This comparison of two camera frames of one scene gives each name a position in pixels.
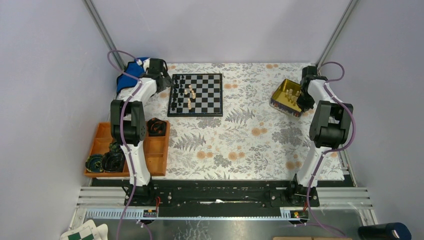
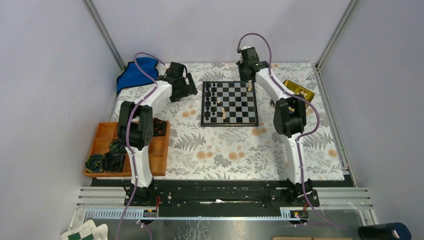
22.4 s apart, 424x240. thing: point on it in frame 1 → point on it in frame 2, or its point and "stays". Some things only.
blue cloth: [125, 81] stays
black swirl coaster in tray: [113, 162] stays
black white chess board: [196, 95] → [229, 104]
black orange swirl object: [156, 127] stays
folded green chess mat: [88, 230] stays
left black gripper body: [166, 81] → [185, 88]
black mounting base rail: [284, 194] stays
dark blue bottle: [388, 231] stays
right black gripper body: [305, 101] → [242, 74]
